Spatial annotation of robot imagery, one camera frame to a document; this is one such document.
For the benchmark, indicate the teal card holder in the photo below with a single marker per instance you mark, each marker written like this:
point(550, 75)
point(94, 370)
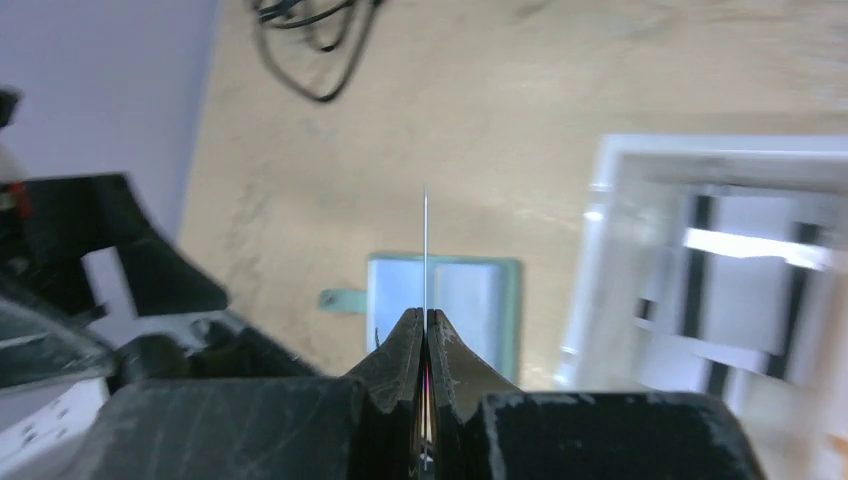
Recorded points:
point(481, 296)

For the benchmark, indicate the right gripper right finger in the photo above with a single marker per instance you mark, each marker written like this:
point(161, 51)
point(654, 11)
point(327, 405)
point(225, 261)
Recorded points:
point(487, 428)

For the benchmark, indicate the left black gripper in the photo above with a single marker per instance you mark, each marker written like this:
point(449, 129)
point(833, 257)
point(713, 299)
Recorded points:
point(91, 290)

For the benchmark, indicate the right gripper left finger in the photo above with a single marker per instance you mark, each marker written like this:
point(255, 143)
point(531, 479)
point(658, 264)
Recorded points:
point(361, 425)

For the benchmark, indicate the cards in white bin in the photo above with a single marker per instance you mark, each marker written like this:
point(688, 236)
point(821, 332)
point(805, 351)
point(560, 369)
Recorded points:
point(738, 291)

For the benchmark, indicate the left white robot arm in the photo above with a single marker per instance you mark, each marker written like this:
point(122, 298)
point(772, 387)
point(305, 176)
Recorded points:
point(40, 425)

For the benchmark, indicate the grey card black stripe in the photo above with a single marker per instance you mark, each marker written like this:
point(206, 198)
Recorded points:
point(425, 259)

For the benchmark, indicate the white plastic bin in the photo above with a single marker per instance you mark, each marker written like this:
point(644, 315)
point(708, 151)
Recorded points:
point(636, 195)

